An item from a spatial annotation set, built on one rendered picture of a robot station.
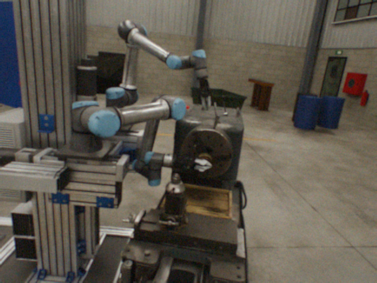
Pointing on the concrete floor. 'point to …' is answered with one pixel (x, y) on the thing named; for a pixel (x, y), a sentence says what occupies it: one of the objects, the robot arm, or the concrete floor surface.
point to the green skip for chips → (230, 98)
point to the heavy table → (261, 94)
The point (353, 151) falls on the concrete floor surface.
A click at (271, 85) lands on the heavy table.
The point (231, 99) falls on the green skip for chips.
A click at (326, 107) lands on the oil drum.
